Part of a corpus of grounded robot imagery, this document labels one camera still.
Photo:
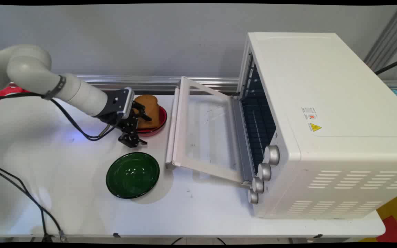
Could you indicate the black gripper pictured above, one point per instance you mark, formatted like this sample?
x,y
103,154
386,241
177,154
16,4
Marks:
x,y
115,120

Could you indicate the white glass oven door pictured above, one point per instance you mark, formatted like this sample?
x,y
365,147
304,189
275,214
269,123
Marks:
x,y
184,113

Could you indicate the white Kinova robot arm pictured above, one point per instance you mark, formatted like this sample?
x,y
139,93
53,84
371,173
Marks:
x,y
29,69

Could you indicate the brown toy bread loaf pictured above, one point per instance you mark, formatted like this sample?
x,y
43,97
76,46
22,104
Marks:
x,y
151,106

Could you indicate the red plate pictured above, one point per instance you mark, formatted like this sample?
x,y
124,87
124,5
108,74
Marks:
x,y
162,121

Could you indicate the dark green plate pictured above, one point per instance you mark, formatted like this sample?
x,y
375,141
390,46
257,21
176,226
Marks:
x,y
133,175

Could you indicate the red cloth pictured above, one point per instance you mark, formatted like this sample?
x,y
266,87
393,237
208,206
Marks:
x,y
9,90

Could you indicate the silver oven knob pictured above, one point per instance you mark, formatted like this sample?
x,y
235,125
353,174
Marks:
x,y
265,171
272,155
253,196
258,185

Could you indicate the white label sticker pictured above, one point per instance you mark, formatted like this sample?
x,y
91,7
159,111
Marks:
x,y
309,113

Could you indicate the yellow warning sticker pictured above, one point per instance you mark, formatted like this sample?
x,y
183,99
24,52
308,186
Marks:
x,y
315,127

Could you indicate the white toaster oven body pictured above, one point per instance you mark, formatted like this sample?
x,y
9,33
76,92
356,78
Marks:
x,y
322,86

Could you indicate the yellow foam floor mat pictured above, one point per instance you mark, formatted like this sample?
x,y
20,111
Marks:
x,y
396,205

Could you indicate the red foam floor mat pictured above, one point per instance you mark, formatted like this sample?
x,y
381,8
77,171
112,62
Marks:
x,y
395,229

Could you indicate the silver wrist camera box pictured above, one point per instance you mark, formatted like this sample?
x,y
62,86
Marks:
x,y
129,101

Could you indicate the black wrist mount bracket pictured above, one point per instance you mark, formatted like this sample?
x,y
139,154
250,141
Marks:
x,y
115,101

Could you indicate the aluminium table rail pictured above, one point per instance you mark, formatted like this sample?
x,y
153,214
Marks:
x,y
133,82

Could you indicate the aluminium frame profile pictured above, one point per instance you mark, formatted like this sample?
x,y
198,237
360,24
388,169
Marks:
x,y
391,34

